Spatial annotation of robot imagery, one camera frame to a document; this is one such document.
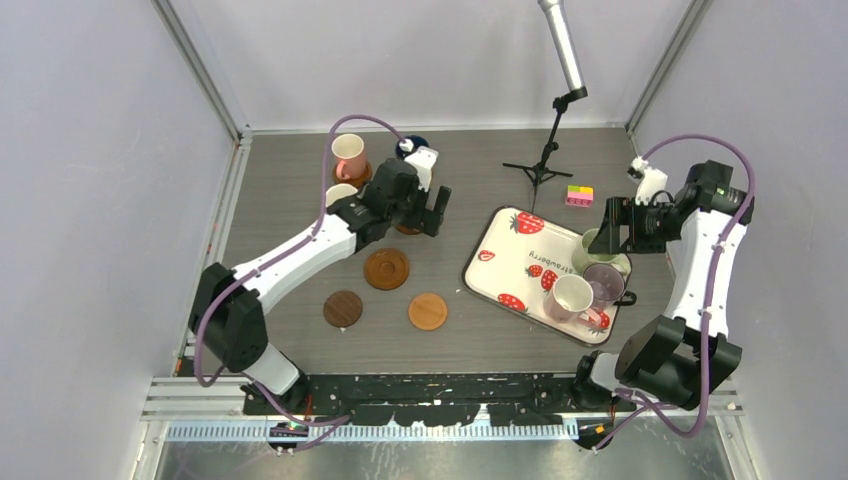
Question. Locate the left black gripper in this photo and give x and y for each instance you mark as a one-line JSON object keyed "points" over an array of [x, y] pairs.
{"points": [[433, 218]]}

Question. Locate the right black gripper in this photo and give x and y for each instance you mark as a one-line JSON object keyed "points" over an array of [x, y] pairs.
{"points": [[619, 211]]}

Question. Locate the ridged wooden coaster four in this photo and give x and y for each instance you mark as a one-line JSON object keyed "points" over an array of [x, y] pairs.
{"points": [[407, 230]]}

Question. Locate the glossy amber wooden coaster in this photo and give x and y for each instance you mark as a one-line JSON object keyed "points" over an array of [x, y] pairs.
{"points": [[386, 269]]}

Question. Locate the dark blue mug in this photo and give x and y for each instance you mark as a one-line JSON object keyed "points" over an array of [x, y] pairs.
{"points": [[408, 145]]}

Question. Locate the ridged wooden coaster one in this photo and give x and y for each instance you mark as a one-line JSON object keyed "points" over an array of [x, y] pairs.
{"points": [[356, 182]]}

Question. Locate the white strawberry serving tray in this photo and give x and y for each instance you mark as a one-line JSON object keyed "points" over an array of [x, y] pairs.
{"points": [[508, 262]]}

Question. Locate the light orange coaster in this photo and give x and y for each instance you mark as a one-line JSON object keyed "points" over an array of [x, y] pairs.
{"points": [[427, 311]]}

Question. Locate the yellow-green handled mug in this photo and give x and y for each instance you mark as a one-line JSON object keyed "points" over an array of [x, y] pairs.
{"points": [[337, 192]]}

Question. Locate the pink white red-handled mug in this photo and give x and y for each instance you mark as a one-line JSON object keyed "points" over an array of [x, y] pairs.
{"points": [[569, 299]]}

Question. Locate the dark walnut coaster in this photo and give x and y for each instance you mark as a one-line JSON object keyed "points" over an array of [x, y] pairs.
{"points": [[342, 309]]}

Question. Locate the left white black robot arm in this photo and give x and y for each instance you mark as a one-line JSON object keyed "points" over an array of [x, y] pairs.
{"points": [[230, 304]]}

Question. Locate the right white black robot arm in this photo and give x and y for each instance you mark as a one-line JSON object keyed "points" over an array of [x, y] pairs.
{"points": [[684, 353]]}

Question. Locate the pink yellow green toy block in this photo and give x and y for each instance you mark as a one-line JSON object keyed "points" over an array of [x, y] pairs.
{"points": [[579, 196]]}

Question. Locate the light green mug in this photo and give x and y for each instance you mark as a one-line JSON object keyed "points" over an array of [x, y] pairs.
{"points": [[582, 259]]}

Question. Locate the purple mug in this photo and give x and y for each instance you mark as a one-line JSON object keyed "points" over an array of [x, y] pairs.
{"points": [[609, 287]]}

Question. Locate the black tripod microphone stand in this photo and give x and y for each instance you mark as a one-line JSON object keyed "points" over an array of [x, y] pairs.
{"points": [[539, 172]]}

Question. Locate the silver microphone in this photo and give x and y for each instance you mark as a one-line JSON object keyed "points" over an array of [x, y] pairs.
{"points": [[555, 15]]}

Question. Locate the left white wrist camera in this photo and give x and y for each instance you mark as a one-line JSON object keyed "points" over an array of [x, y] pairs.
{"points": [[423, 160]]}

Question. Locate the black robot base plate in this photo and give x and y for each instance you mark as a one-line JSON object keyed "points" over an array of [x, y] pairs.
{"points": [[500, 417]]}

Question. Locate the aluminium front rail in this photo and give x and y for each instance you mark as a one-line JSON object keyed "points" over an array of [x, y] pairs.
{"points": [[467, 395]]}

